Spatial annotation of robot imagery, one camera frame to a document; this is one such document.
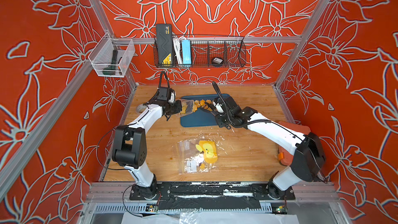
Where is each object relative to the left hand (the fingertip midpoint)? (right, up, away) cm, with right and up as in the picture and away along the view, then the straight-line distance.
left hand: (181, 106), depth 92 cm
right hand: (+19, -6, -9) cm, 22 cm away
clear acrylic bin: (-41, +29, -3) cm, 51 cm away
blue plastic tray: (+13, -7, +2) cm, 15 cm away
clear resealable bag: (+3, -1, +8) cm, 9 cm away
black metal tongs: (+17, 0, -15) cm, 23 cm away
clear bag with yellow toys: (+9, -26, -11) cm, 30 cm away
